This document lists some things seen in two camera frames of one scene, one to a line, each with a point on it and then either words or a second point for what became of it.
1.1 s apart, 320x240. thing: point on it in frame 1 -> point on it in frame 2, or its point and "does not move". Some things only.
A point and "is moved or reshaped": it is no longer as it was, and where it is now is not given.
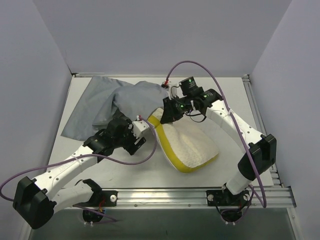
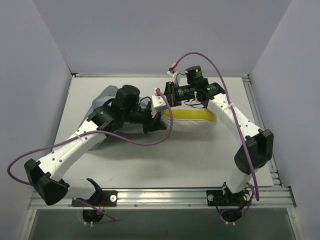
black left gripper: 135,145 -> 152,124
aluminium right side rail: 259,121 does not move
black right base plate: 217,198 does not move
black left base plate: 110,197 does not move
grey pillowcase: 104,99 is moved or reshaped
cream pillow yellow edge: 186,150 -> 188,119
